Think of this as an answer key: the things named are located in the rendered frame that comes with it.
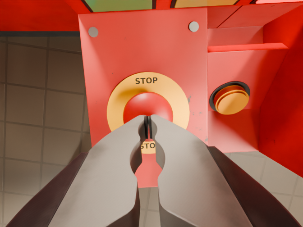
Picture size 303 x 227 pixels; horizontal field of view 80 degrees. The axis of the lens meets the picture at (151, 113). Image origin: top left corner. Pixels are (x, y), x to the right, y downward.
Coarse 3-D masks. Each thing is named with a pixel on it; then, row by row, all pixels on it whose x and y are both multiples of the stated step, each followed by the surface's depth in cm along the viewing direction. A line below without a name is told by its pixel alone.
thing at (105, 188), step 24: (144, 120) 11; (96, 144) 9; (120, 144) 9; (96, 168) 8; (120, 168) 8; (72, 192) 7; (96, 192) 7; (120, 192) 7; (72, 216) 6; (96, 216) 6; (120, 216) 6
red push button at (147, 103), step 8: (136, 96) 14; (144, 96) 14; (152, 96) 14; (160, 96) 14; (128, 104) 14; (136, 104) 14; (144, 104) 14; (152, 104) 14; (160, 104) 14; (168, 104) 14; (128, 112) 14; (136, 112) 14; (144, 112) 14; (152, 112) 14; (160, 112) 14; (168, 112) 14; (128, 120) 14; (168, 120) 14
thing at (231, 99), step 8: (224, 88) 21; (232, 88) 20; (240, 88) 20; (216, 96) 21; (224, 96) 21; (232, 96) 20; (240, 96) 20; (248, 96) 21; (216, 104) 22; (224, 104) 21; (232, 104) 21; (240, 104) 21; (224, 112) 22; (232, 112) 22
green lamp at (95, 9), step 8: (88, 0) 12; (96, 0) 12; (104, 0) 12; (112, 0) 12; (120, 0) 12; (128, 0) 12; (136, 0) 12; (144, 0) 12; (96, 8) 13; (104, 8) 13; (112, 8) 13; (120, 8) 13; (128, 8) 14; (136, 8) 14; (144, 8) 14
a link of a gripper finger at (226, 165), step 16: (224, 160) 8; (224, 176) 7; (240, 176) 7; (240, 192) 6; (256, 192) 6; (256, 208) 6; (272, 208) 6; (256, 224) 5; (272, 224) 5; (288, 224) 5
